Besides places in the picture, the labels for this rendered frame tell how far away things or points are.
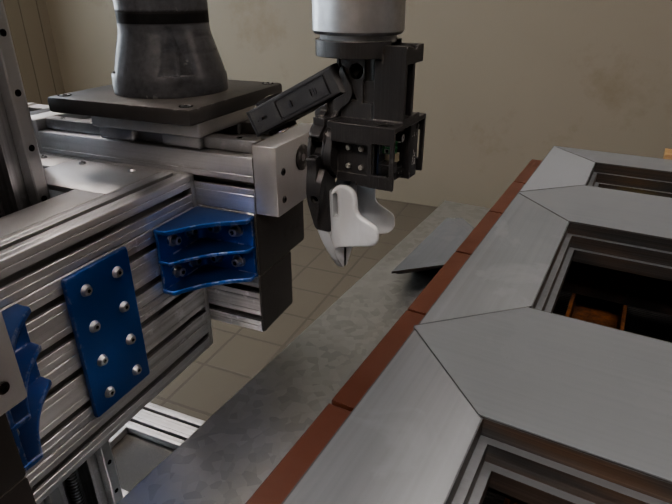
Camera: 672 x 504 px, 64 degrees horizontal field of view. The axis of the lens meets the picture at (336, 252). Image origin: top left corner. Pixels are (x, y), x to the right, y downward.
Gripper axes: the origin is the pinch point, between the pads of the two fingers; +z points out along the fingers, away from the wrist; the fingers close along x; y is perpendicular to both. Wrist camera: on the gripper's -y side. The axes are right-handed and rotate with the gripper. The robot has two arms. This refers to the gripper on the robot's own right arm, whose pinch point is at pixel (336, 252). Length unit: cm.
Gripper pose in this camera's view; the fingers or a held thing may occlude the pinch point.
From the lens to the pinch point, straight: 54.0
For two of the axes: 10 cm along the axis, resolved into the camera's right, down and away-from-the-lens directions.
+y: 8.8, 2.1, -4.4
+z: 0.0, 9.0, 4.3
